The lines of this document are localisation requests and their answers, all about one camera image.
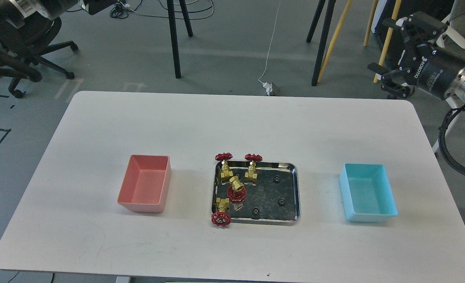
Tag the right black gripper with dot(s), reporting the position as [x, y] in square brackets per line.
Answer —
[433, 69]

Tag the brass valve red wheel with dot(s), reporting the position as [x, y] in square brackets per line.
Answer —
[236, 192]

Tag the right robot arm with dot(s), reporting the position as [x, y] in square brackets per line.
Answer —
[451, 115]

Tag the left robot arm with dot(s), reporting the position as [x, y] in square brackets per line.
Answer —
[16, 11]

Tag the blue plastic box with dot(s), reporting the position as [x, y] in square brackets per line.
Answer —
[366, 193]

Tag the brass valve back right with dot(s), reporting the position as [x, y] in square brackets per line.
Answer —
[251, 175]

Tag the brass valve back left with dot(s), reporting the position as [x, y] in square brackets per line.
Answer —
[225, 172]

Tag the black gear bottom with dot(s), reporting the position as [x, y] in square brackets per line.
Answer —
[255, 213]

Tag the brass valve front left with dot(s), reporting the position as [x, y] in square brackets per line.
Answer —
[220, 217]

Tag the pink plastic box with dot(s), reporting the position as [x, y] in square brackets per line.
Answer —
[145, 185]

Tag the black tripod legs right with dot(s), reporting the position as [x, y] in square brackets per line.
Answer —
[318, 68]

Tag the white power adapter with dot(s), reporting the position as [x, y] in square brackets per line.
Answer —
[271, 89]

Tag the steel metal tray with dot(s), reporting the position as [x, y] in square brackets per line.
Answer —
[264, 195]

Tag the black office chair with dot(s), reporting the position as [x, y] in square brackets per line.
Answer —
[19, 47]

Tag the black cable bundle floor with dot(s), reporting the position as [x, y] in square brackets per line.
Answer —
[121, 9]

